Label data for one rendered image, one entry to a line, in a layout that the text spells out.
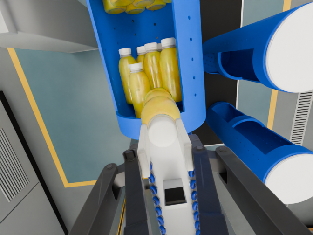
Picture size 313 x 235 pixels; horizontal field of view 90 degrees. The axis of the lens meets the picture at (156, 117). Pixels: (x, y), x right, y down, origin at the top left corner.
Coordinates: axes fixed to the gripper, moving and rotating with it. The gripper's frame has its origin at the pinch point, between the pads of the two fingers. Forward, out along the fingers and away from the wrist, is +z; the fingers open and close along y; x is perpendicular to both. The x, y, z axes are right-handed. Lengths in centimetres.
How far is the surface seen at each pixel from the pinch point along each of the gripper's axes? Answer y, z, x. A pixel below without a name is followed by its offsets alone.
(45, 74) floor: -105, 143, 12
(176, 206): 0, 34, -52
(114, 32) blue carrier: -10.6, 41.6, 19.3
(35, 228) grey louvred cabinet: -156, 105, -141
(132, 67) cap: -5.9, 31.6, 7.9
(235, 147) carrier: 42, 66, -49
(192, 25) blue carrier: 10.1, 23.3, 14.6
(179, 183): 4, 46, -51
